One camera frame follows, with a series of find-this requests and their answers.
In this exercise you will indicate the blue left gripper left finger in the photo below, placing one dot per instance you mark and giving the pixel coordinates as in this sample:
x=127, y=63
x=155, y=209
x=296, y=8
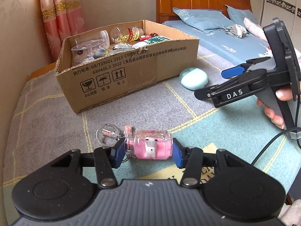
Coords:
x=117, y=153

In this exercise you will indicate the mint green round case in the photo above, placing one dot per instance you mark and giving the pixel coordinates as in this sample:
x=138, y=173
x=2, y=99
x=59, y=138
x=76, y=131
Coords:
x=193, y=78

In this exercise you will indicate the blue floral bed sheet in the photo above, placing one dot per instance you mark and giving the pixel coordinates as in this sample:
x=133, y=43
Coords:
x=235, y=50

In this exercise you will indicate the jar with yellow capsules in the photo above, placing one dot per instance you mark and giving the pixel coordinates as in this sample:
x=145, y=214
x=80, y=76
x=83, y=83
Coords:
x=126, y=34

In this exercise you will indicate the pink folded quilt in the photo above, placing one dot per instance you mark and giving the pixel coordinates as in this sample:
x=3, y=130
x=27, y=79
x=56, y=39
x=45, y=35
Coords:
x=254, y=29

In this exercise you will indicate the green white card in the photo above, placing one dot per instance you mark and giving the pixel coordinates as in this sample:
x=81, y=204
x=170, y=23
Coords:
x=150, y=41

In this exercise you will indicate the pink curtain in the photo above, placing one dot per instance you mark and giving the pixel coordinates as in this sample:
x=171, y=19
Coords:
x=61, y=18

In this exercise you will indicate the grey animal figurine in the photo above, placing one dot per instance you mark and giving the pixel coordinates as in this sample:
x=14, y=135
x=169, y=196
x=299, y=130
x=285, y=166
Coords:
x=100, y=52

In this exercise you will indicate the person right hand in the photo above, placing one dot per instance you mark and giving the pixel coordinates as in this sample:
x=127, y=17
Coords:
x=281, y=105

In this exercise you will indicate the cardboard box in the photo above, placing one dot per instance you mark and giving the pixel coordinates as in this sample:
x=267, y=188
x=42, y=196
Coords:
x=106, y=79

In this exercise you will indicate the clear square container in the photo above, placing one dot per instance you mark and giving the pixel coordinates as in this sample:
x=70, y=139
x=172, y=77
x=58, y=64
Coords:
x=83, y=52

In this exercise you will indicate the grey crumpled cloth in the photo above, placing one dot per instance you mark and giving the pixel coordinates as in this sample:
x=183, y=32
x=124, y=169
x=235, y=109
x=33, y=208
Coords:
x=236, y=30

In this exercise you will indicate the blue floral pillow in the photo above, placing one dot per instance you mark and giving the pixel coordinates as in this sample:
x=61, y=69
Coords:
x=203, y=19

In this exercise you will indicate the clear plastic jar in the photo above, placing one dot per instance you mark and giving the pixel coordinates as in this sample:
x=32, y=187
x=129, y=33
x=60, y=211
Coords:
x=103, y=37

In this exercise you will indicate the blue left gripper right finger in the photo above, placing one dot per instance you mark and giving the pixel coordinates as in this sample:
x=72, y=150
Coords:
x=180, y=155

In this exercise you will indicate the grey checked blanket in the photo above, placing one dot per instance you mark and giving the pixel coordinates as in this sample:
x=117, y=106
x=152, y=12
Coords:
x=44, y=125

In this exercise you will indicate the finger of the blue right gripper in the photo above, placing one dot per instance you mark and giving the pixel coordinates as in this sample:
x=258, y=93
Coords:
x=251, y=64

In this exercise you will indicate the pink pig keychain bottle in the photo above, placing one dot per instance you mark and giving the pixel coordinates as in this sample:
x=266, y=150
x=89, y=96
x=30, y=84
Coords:
x=141, y=144

